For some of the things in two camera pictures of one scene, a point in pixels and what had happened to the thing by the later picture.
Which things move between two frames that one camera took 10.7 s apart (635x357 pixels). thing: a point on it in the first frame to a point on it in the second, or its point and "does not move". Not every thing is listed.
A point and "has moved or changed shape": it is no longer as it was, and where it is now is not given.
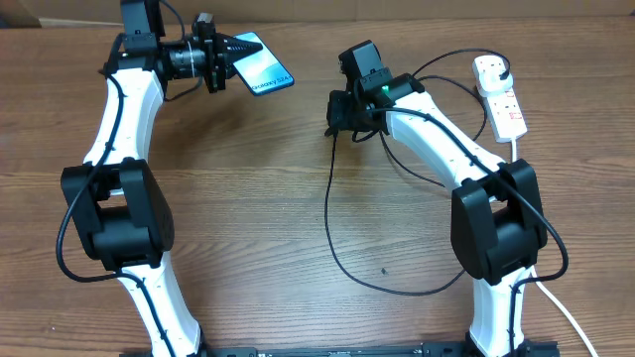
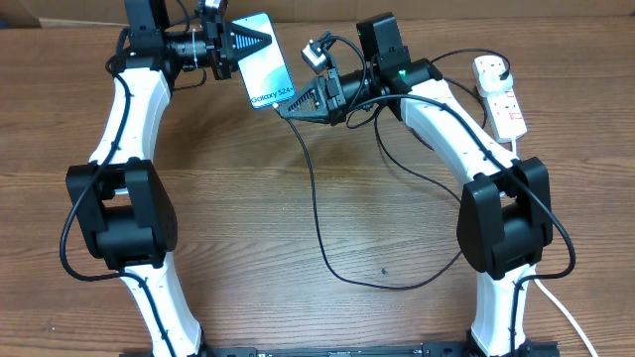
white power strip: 505,116 does not move
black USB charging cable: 352,276 to 406,168
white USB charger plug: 491,73 does not move
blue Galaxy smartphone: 261,71 has moved or changed shape
